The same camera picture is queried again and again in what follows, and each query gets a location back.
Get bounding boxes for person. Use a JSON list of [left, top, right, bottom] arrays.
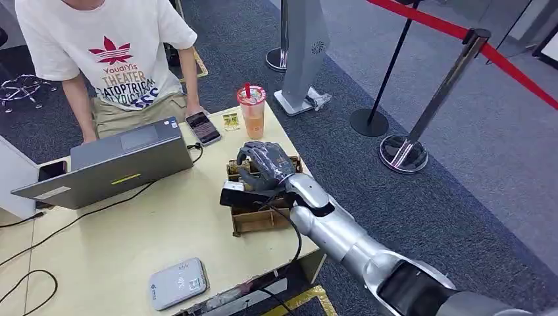
[[14, 0, 211, 145]]

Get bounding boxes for wooden card box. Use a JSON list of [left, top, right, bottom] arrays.
[[225, 155, 304, 238]]

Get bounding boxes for looped black cable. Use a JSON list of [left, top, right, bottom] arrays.
[[0, 269, 59, 316]]

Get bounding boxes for grey standing pillar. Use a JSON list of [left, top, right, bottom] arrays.
[[274, 0, 331, 118]]

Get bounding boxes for black cable with plug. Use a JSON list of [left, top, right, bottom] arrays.
[[0, 211, 47, 229]]

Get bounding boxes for chrome stanchion post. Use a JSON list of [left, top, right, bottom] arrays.
[[378, 28, 493, 175]]

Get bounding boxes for black stanchion post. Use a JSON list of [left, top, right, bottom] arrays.
[[349, 0, 423, 138]]

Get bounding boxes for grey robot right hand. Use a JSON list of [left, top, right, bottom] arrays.
[[236, 140, 298, 193]]

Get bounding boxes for grey laptop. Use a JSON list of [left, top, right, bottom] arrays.
[[11, 116, 195, 211]]

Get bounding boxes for person's left hand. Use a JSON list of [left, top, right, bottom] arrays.
[[184, 103, 210, 119]]

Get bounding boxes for long black laptop cable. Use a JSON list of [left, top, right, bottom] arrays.
[[0, 142, 205, 268]]

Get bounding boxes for grey metal desk rail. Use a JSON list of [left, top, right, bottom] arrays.
[[201, 277, 290, 316]]

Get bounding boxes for plastic cup of orange drink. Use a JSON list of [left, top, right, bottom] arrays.
[[236, 85, 267, 141]]

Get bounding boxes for chrome post with round base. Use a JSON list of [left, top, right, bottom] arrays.
[[265, 0, 290, 74]]

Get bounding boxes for black framed board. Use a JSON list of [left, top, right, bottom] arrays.
[[532, 26, 558, 71]]

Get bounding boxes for dark smartphone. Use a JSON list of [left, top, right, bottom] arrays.
[[38, 160, 69, 183]]

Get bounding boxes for green and yellow card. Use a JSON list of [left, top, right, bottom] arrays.
[[222, 112, 241, 132]]

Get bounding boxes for pale grey card reader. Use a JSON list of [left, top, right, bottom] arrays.
[[148, 257, 210, 312]]

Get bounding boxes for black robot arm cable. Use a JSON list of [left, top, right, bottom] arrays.
[[255, 200, 303, 316]]

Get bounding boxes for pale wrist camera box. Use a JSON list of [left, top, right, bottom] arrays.
[[218, 180, 272, 210]]

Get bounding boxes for white cabinet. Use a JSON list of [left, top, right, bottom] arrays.
[[0, 135, 41, 221]]

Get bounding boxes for black smartphone with lit screen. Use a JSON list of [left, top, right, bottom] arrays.
[[185, 111, 222, 147]]

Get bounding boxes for chrome office chair base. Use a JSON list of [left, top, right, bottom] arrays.
[[0, 73, 58, 115]]

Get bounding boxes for red barrier belt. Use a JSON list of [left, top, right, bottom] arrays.
[[366, 0, 558, 111]]

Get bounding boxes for crumpled clear plastic wrap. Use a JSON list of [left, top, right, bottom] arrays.
[[307, 86, 334, 112]]

